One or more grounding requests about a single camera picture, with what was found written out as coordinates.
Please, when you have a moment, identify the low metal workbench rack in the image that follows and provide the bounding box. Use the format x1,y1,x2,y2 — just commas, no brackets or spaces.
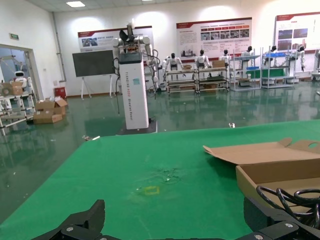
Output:
165,68,198,94
196,65,230,93

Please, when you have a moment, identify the tall metal shelf rack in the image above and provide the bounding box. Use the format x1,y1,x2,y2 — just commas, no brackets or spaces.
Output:
229,48,263,92

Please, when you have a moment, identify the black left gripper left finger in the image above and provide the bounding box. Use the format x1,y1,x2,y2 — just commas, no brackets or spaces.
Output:
31,199,106,240

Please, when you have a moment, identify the wide red white wall poster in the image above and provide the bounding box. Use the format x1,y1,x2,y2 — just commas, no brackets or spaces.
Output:
175,16,253,59

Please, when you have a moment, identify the red floor box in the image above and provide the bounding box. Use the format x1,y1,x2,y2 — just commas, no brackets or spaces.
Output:
53,85,68,100

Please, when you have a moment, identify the humanoid robot white black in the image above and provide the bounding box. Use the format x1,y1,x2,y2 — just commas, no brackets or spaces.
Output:
218,49,233,68
295,44,308,73
195,49,214,70
240,45,255,66
264,44,279,66
161,52,185,76

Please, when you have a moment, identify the small white round-head robot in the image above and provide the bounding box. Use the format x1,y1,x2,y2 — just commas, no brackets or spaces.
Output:
9,70,33,91

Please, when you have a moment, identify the black display on stand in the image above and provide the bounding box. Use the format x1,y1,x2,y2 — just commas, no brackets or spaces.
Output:
71,49,115,100

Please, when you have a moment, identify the white pipe rack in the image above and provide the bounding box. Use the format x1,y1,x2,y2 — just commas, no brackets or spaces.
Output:
0,79,38,136

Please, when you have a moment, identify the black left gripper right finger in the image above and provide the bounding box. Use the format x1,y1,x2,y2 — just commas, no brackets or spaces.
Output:
236,196,320,240

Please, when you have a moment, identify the wall poster with photos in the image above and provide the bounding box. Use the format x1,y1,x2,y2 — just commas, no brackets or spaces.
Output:
274,11,320,53

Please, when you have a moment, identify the cardboard box with oval hole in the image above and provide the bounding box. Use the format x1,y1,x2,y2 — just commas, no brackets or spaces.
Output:
202,137,320,219

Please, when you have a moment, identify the flat cardboard box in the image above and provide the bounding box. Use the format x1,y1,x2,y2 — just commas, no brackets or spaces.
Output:
32,111,64,125

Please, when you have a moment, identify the green tablecloth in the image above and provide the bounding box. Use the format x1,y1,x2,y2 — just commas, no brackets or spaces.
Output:
0,119,320,240

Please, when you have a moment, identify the tall rack with blue bins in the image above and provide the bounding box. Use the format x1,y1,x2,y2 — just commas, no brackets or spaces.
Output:
259,45,300,89

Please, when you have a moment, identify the open cardboard box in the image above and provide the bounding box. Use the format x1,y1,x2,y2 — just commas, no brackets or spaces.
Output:
34,98,69,116

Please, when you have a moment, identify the white robot on pedestal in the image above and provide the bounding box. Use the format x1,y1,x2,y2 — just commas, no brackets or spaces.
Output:
111,21,160,136

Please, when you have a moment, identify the black power cord with plug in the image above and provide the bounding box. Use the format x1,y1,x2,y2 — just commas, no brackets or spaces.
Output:
255,185,320,227

